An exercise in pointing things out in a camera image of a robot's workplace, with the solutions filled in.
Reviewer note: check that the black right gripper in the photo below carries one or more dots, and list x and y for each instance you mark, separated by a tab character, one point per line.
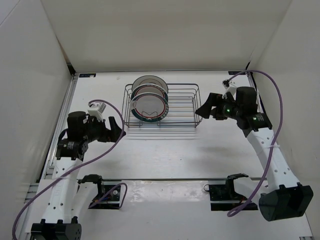
213	100

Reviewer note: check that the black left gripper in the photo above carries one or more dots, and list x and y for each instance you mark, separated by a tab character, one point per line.
108	135

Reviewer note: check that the green red rimmed plate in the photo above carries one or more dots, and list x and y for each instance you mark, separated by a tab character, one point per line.
149	107
150	88

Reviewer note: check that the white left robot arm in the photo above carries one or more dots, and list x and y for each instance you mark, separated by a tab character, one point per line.
71	196

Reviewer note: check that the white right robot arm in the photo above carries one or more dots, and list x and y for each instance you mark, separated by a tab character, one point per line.
279	195

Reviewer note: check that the rear white plate brown drawing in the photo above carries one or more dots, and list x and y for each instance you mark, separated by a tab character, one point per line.
150	79

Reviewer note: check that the metal wire dish rack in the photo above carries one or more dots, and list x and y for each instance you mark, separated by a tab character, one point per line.
183	100

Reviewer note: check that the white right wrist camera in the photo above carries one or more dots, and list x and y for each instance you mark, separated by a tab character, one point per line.
230	88

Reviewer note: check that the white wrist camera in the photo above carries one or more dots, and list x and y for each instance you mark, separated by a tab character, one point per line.
230	88
96	109

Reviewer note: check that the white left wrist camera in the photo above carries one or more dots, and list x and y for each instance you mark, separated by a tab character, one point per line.
96	109

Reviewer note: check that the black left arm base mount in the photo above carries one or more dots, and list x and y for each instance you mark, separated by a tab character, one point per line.
108	196

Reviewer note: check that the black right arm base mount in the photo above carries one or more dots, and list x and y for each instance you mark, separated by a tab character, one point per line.
222	194

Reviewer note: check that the aluminium rail frame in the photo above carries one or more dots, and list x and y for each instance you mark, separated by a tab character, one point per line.
50	157

